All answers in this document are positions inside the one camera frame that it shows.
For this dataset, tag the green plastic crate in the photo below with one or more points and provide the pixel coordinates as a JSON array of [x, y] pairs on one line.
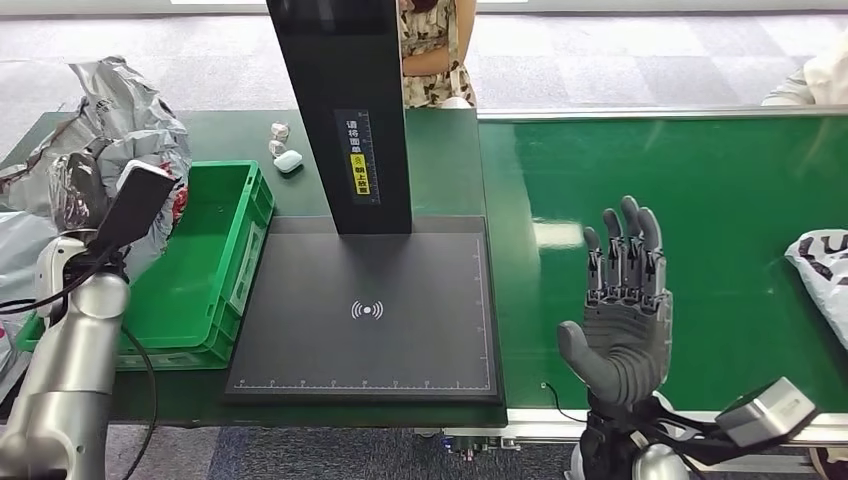
[[199, 278]]

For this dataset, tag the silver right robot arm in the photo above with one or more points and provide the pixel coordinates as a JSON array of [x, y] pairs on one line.
[[659, 465]]

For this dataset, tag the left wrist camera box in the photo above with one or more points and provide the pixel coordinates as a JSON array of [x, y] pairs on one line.
[[136, 205]]

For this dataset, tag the green conveyor belt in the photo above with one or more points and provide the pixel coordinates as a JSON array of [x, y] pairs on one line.
[[729, 199]]

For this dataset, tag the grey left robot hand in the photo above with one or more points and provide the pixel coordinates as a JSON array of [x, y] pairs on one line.
[[79, 192]]

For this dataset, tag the black inbound scanning machine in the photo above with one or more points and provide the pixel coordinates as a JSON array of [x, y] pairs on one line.
[[397, 318]]

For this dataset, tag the white earbud case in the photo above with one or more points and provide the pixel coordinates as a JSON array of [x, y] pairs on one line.
[[288, 162]]

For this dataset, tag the grey plastic mailer package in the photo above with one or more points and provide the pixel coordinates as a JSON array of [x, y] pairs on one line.
[[126, 112]]

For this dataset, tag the grey plastic bag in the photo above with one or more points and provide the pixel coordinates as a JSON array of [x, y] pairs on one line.
[[20, 252]]

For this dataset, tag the small crumpled white wrapper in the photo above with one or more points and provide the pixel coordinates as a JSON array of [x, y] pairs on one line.
[[279, 131], [276, 148]]

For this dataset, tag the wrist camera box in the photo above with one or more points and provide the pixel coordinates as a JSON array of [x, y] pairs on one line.
[[765, 411], [136, 205]]

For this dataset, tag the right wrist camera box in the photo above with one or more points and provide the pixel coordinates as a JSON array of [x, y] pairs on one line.
[[765, 411]]

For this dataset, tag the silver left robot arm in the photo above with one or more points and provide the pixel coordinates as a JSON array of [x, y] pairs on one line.
[[73, 371]]

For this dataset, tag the white black patterned bag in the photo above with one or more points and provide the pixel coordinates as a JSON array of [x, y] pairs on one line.
[[825, 278]]

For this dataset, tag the person in pale clothing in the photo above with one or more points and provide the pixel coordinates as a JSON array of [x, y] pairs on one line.
[[821, 79]]

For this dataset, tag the white pink plastic bag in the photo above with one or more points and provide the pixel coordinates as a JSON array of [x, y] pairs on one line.
[[8, 364]]

